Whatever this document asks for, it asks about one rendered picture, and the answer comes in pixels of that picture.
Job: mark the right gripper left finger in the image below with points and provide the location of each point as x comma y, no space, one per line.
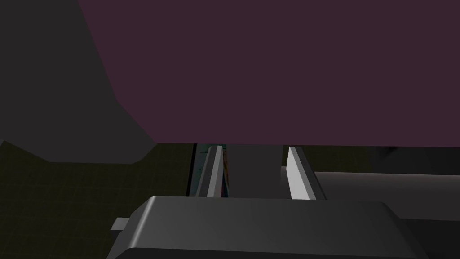
212,174

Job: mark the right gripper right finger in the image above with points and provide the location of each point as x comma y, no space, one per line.
301,176

